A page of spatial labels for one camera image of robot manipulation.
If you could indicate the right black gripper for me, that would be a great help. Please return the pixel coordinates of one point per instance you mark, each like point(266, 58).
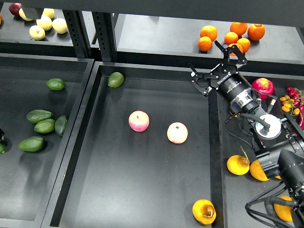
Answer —
point(229, 84)

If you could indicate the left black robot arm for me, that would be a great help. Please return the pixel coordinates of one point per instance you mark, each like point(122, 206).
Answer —
point(2, 136)

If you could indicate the yellow pear with stem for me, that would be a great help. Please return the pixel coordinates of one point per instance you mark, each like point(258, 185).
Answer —
point(237, 164)

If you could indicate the green avocado tray corner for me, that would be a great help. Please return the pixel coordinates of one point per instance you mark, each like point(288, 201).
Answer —
point(115, 80)

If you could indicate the yellow pear middle right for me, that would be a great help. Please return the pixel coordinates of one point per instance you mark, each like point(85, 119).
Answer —
point(257, 172)

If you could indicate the yellow pear in center tray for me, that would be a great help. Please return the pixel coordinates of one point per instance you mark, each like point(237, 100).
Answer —
point(204, 211)

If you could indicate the yellow pear bottom right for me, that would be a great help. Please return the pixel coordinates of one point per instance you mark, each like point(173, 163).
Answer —
point(283, 212)

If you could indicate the green avocado left tray top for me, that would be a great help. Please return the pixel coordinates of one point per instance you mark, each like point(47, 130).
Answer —
point(56, 84)

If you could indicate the pale yellow pear right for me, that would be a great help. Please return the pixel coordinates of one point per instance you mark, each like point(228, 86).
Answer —
point(60, 25)

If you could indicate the pale yellow pear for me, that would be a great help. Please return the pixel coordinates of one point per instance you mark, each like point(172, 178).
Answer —
point(37, 32)
point(49, 12)
point(60, 25)
point(44, 22)

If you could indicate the dark avocado cluster right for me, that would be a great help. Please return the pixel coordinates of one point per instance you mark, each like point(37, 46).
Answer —
point(60, 125)

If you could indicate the pale yellow pear back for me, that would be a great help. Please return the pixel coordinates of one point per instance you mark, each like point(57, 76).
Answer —
point(49, 12)

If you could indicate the pale yellow pear middle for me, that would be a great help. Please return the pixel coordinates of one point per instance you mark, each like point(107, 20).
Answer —
point(44, 22)

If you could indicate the green avocado cluster middle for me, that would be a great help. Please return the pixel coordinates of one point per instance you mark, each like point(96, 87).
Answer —
point(45, 126)

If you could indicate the green avocado cluster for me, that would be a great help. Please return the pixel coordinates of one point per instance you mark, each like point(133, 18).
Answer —
point(32, 144)
point(45, 126)
point(38, 115)

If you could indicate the pale yellow pear front left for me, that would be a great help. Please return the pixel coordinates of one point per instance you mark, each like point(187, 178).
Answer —
point(37, 32)

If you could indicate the green avocado cluster top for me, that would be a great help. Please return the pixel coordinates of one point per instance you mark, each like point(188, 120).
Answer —
point(38, 115)

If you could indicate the green avocado cluster bottom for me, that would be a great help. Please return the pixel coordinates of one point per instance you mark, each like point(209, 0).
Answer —
point(32, 144)

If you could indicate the pale yellow pear partly hidden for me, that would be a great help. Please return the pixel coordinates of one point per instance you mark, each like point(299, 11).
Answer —
point(23, 16)

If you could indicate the avocado at left edge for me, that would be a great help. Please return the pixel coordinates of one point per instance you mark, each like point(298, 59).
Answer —
point(2, 148)

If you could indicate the orange far left lower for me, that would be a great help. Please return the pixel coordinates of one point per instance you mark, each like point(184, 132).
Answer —
point(204, 44)

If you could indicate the orange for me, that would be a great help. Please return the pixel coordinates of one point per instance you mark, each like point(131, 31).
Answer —
point(209, 31)
point(238, 47)
point(239, 28)
point(256, 31)
point(244, 43)
point(204, 44)

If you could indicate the orange front bottom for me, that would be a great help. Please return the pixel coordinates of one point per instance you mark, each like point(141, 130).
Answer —
point(238, 47)

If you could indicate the orange right lower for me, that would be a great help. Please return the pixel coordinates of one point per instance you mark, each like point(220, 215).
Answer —
point(244, 43)

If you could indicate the orange far left upper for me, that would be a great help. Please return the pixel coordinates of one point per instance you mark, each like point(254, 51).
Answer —
point(209, 31)

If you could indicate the orange top middle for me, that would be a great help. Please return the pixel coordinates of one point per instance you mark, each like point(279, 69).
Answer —
point(239, 28)

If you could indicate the red apple right tray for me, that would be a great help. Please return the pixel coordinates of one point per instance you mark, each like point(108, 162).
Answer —
point(264, 87)

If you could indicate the orange top right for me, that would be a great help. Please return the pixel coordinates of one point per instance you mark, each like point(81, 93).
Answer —
point(256, 31)

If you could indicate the pale yellow pink apple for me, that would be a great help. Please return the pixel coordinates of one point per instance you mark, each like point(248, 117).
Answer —
point(177, 133)

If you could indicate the cherry tomato bunch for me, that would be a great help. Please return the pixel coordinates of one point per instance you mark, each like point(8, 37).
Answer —
point(293, 101)

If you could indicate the pink red apple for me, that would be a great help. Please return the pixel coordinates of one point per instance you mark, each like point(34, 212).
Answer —
point(139, 121)

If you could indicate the red chili pepper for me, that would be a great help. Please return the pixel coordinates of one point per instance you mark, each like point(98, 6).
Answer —
point(301, 120)

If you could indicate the right black tray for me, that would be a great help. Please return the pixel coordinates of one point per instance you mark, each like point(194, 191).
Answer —
point(238, 190)

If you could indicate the black tray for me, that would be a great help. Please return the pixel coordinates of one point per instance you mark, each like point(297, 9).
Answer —
point(27, 179)
point(119, 178)
point(238, 190)

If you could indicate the center black tray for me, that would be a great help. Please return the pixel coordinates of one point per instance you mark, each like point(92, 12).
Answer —
point(119, 178)

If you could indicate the dark red apple shelf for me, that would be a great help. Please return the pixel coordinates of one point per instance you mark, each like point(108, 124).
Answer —
point(14, 9)

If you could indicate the left black tray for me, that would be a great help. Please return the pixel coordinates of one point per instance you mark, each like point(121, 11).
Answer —
point(27, 179)

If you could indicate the black perforated shelf post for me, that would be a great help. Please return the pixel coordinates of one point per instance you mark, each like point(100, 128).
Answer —
point(104, 32)

